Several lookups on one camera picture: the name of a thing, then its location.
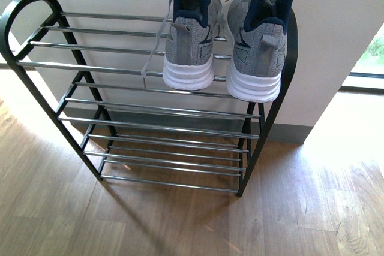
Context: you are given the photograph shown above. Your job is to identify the grey sneaker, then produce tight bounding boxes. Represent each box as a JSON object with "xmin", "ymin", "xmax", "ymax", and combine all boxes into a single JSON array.
[
  {"xmin": 140, "ymin": 0, "xmax": 226, "ymax": 91},
  {"xmin": 226, "ymin": 0, "xmax": 293, "ymax": 103}
]

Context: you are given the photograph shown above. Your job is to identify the black metal shoe rack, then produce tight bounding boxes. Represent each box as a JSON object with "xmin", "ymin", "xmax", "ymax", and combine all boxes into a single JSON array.
[{"xmin": 1, "ymin": 0, "xmax": 298, "ymax": 196}]

